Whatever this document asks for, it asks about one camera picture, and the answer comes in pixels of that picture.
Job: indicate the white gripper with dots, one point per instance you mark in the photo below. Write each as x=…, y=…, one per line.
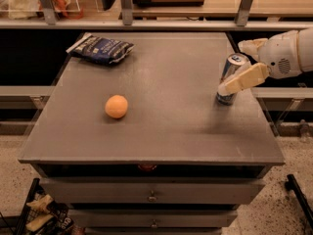
x=280, y=58

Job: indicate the Red Bull can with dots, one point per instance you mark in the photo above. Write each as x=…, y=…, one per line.
x=233, y=62

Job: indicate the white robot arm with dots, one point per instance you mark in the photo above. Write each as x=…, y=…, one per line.
x=304, y=50

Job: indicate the black metal stand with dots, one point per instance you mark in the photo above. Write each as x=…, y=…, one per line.
x=292, y=185

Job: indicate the grey drawer cabinet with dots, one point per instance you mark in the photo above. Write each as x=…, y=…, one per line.
x=178, y=162

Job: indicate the orange fruit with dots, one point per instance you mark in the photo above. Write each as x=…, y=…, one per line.
x=116, y=106

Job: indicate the blue chip bag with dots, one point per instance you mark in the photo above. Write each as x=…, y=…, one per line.
x=100, y=50

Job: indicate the clear plastic box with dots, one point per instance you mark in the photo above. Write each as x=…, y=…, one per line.
x=24, y=9

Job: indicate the black wire basket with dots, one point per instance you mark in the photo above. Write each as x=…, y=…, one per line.
x=42, y=215

